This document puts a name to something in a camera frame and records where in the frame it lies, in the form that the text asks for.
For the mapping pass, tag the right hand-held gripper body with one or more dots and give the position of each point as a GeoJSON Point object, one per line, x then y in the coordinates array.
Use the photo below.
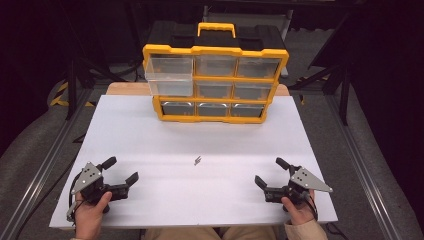
{"type": "Point", "coordinates": [306, 181]}

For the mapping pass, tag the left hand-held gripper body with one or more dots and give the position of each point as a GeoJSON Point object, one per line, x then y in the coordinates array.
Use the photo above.
{"type": "Point", "coordinates": [87, 178]}

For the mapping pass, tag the small metal screw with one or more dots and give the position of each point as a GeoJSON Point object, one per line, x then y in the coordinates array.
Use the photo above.
{"type": "Point", "coordinates": [197, 161]}

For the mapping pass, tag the clear plastic drawer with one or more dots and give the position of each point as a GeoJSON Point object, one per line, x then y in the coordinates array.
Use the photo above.
{"type": "Point", "coordinates": [170, 78]}

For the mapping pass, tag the yellow and black organizer cabinet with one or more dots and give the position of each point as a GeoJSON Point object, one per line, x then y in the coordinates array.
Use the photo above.
{"type": "Point", "coordinates": [216, 50]}

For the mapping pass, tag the person's right hand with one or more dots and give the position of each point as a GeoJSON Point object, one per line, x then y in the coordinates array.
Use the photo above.
{"type": "Point", "coordinates": [301, 215]}

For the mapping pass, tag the person's left hand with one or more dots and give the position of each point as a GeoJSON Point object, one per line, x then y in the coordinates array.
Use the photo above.
{"type": "Point", "coordinates": [87, 216]}

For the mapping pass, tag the person's right leg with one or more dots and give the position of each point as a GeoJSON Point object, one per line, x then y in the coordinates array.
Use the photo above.
{"type": "Point", "coordinates": [250, 234]}

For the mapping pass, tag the person's leg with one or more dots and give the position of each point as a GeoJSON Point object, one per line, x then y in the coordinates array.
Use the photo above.
{"type": "Point", "coordinates": [250, 234]}
{"type": "Point", "coordinates": [180, 234]}

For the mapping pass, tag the white foam board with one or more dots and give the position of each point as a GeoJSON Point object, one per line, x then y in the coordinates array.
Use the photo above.
{"type": "Point", "coordinates": [186, 196]}

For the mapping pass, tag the person's left leg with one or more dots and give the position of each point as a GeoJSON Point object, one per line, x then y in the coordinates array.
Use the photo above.
{"type": "Point", "coordinates": [180, 234]}

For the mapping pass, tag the black metal stand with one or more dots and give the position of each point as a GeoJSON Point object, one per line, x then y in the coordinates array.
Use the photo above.
{"type": "Point", "coordinates": [71, 90]}
{"type": "Point", "coordinates": [345, 90]}

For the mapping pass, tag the yellow and black floor tape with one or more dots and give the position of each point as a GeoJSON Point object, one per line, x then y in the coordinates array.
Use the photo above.
{"type": "Point", "coordinates": [60, 96]}

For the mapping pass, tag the set of small closed bins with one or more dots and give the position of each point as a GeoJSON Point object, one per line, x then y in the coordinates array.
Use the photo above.
{"type": "Point", "coordinates": [215, 65]}

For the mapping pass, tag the aluminium floor rail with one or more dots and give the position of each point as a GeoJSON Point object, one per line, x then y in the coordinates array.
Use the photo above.
{"type": "Point", "coordinates": [36, 180]}
{"type": "Point", "coordinates": [363, 166]}

